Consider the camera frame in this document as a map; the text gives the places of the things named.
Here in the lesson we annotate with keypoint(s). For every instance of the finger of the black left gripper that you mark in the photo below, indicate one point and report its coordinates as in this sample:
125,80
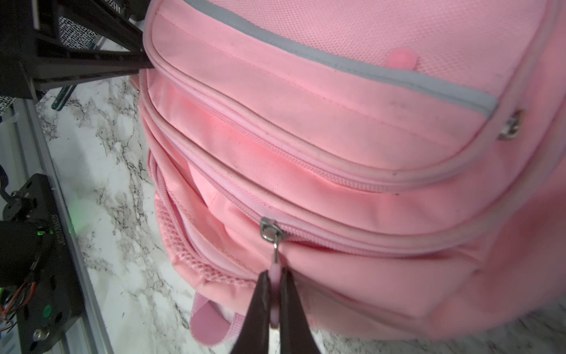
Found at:
50,73
103,19

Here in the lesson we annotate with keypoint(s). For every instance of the green handled fork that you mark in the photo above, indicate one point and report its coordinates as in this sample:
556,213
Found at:
66,92

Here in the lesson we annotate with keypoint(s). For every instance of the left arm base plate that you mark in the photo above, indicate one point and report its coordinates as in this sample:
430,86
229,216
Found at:
42,295

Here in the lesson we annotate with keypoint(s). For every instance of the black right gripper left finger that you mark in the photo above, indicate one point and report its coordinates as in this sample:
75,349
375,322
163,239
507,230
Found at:
254,334

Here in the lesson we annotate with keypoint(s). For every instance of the pink backpack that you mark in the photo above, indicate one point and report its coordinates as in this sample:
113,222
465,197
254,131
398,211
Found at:
405,160

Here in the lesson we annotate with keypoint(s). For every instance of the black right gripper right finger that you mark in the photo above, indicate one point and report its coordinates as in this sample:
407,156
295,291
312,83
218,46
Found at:
295,334

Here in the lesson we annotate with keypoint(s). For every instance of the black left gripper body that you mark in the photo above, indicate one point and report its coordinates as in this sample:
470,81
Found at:
25,26

